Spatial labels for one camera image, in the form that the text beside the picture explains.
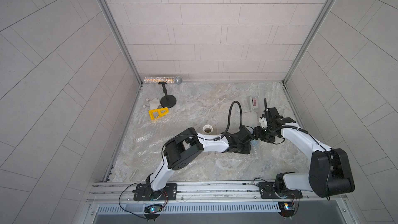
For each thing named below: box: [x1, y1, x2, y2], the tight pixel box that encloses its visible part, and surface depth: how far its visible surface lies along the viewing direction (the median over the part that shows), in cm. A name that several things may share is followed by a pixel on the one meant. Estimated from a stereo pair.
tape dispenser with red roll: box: [249, 96, 259, 112], surface depth 101 cm
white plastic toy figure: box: [149, 98, 161, 110], surface depth 102 cm
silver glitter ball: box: [174, 76, 183, 85], surface depth 90 cm
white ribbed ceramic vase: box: [202, 124, 213, 135], surface depth 77 cm
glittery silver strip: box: [143, 76, 175, 84], surface depth 90 cm
